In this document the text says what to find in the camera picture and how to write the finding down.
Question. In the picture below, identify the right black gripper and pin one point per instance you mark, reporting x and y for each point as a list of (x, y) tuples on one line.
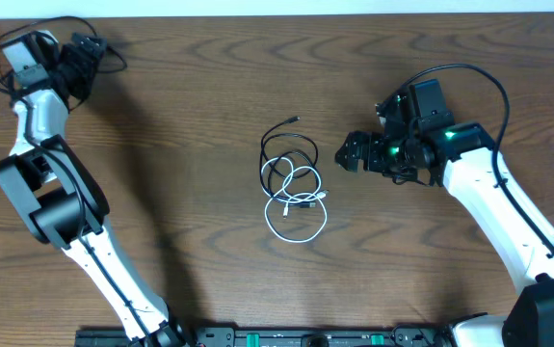
[(374, 142)]

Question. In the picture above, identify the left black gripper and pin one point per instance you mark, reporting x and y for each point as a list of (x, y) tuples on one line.
[(87, 45)]

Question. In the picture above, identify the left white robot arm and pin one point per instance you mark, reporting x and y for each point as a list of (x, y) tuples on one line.
[(53, 193)]

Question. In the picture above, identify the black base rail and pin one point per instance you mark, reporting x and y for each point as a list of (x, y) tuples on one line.
[(401, 335)]

